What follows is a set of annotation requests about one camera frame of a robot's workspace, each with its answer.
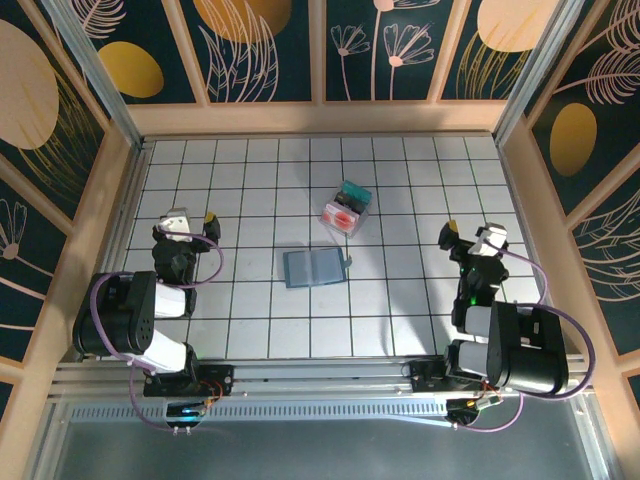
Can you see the teal card holder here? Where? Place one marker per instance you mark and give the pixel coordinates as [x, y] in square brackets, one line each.
[312, 267]

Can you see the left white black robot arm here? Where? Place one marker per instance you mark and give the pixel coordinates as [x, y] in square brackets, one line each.
[120, 315]

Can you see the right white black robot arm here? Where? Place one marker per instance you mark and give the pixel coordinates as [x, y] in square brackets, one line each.
[525, 350]

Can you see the clear plastic card box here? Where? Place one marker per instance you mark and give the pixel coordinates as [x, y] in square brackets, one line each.
[364, 217]

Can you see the teal card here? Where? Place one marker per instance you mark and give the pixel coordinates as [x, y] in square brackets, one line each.
[359, 190]

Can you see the black card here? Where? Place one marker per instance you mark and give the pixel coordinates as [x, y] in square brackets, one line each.
[352, 201]

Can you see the white card with red circle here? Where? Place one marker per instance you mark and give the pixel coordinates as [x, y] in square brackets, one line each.
[342, 217]

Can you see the grey metal sheet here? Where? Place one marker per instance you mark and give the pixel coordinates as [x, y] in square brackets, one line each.
[320, 455]

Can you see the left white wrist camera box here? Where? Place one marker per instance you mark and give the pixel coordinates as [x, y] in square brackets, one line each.
[176, 224]

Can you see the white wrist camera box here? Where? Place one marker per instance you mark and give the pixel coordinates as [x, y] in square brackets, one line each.
[176, 224]
[492, 240]

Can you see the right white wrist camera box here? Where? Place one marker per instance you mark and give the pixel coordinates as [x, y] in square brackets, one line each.
[492, 240]

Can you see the aluminium side rail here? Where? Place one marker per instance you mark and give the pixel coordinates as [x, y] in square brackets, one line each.
[522, 210]
[127, 210]

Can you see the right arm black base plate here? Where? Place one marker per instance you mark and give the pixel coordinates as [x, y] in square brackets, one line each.
[425, 375]

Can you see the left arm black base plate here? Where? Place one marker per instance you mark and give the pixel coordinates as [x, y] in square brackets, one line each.
[222, 377]

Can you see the aluminium corner post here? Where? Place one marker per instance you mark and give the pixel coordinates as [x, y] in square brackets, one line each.
[105, 80]
[537, 75]

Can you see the aluminium mounting rail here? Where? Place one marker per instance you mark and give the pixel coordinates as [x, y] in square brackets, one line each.
[320, 372]

